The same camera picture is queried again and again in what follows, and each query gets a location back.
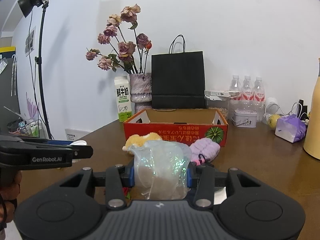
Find clear iridescent plastic bag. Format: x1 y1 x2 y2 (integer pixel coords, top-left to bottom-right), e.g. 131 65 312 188
128 140 192 200

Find yellow white plush toy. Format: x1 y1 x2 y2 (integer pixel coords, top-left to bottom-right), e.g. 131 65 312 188
122 132 162 155

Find purple fluffy plush item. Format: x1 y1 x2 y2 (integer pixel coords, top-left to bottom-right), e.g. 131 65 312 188
189 138 220 159

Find person left hand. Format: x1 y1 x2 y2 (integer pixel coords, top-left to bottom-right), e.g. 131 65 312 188
1 168 22 231

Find red rose flower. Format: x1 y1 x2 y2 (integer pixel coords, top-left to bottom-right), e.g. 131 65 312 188
123 187 131 200

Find red cardboard box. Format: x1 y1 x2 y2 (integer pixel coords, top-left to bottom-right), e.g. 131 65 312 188
123 109 228 146

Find white plastic jar lid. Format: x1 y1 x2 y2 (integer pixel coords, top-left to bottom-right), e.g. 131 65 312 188
70 140 87 146

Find clear jar with nuts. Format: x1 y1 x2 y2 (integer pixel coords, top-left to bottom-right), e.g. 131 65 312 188
206 100 228 120

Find small decorated tin box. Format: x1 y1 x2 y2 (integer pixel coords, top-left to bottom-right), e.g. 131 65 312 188
232 109 257 128

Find white flat carton box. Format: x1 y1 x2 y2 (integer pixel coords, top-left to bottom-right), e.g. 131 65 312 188
204 90 242 100

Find clear water bottle left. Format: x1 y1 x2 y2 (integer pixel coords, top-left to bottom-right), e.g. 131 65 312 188
228 75 242 120

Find clear water bottle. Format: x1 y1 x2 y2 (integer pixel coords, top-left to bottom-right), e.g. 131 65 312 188
253 76 265 122
242 75 254 110
228 75 242 120

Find purple ceramic vase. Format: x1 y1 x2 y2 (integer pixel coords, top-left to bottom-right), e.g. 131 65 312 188
130 73 152 113

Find white green milk carton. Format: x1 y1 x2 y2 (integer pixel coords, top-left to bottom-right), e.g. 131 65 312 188
114 76 132 122

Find black light stand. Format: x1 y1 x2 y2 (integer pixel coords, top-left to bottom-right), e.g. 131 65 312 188
37 0 53 139

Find clear water bottle middle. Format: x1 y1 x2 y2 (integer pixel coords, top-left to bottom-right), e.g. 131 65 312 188
242 75 254 110

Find black paper bag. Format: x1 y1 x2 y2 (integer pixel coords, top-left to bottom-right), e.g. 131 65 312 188
151 39 206 109

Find yellow green apple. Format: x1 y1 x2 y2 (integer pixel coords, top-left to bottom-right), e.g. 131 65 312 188
267 114 281 130

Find clear water bottle right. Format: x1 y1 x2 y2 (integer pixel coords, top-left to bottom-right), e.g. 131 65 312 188
253 76 265 122

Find white small fan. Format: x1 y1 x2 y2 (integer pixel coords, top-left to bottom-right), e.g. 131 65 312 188
263 97 279 124

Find purple gift bag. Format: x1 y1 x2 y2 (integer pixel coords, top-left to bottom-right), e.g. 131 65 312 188
275 114 306 143

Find cream yellow thermos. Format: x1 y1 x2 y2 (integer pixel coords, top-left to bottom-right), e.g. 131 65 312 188
303 72 320 160

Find dried pink rose bouquet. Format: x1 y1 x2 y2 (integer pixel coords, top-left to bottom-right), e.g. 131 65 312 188
85 4 152 75

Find white charging cable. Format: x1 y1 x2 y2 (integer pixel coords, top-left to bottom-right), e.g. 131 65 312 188
265 101 309 126

